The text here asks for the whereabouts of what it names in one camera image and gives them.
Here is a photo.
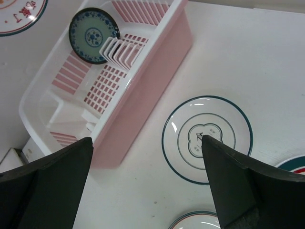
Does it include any white plate quatrefoil motif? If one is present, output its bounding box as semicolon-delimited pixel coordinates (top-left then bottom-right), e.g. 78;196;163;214
161;95;254;185

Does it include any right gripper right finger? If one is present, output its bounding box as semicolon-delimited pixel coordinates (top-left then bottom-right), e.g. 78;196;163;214
202;135;305;229

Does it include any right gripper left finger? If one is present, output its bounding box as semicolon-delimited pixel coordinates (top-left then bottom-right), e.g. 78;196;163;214
0;137;93;229

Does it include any orange sunburst plate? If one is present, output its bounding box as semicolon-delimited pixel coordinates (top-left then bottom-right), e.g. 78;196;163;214
0;0;48;37
169;211;221;229

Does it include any green red rimmed plate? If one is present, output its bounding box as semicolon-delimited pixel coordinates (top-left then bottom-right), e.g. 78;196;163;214
276;156;305;175

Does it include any small blue patterned plate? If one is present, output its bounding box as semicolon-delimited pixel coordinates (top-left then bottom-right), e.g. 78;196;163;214
68;7;120;64

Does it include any pink white dish rack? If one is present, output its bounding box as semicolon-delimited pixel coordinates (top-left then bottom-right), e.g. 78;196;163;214
19;0;193;168

